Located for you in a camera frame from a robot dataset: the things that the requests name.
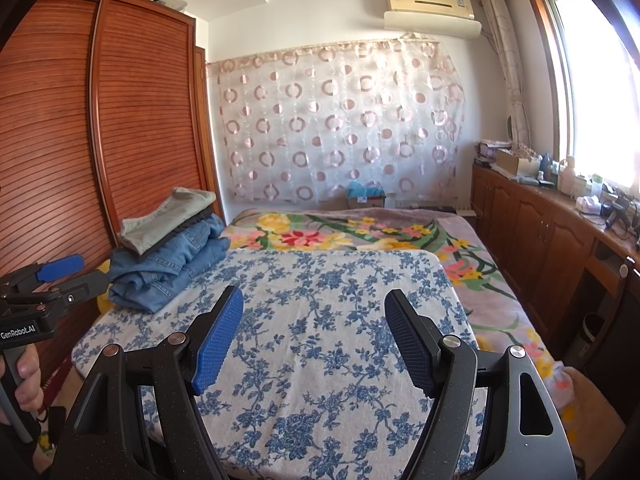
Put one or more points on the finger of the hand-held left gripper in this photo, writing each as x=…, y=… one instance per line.
x=82, y=287
x=62, y=266

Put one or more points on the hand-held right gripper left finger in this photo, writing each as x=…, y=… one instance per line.
x=220, y=340

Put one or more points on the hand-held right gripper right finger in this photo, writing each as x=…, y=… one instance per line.
x=410, y=347

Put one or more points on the grey-green pants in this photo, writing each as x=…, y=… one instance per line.
x=160, y=220

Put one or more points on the person's left hand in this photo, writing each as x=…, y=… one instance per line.
x=30, y=380

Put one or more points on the yellow plush toy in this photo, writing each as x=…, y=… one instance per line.
x=103, y=300

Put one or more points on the folded blue jeans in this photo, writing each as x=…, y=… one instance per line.
x=170, y=255
x=165, y=290

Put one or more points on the blue floral bed cover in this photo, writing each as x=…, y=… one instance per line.
x=325, y=300

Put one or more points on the colourful flowered blanket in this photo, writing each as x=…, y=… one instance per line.
x=300, y=232

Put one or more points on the wooden slatted wardrobe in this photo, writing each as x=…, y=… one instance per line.
x=125, y=135

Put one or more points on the cardboard box with blue cloth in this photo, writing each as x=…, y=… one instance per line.
x=367, y=195

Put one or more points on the wooden side cabinet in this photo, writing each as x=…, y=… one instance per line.
x=530, y=240

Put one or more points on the dark waste bin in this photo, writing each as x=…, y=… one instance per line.
x=591, y=335

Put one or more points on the open cardboard box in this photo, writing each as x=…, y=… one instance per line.
x=515, y=162

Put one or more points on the stack of papers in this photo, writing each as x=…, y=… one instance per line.
x=490, y=150

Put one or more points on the blue bottle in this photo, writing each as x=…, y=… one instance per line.
x=546, y=167

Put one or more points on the white case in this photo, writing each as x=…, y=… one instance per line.
x=587, y=206

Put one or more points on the white bottle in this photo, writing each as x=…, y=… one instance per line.
x=567, y=177

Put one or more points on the sheer circle-patterned curtain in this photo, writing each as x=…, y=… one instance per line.
x=340, y=120

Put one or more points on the grey box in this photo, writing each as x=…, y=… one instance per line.
x=170, y=2

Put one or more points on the white patterned window curtain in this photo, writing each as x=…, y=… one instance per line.
x=510, y=70

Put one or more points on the window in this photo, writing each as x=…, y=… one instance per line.
x=595, y=85

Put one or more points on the wall air conditioner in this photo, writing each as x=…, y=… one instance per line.
x=430, y=10

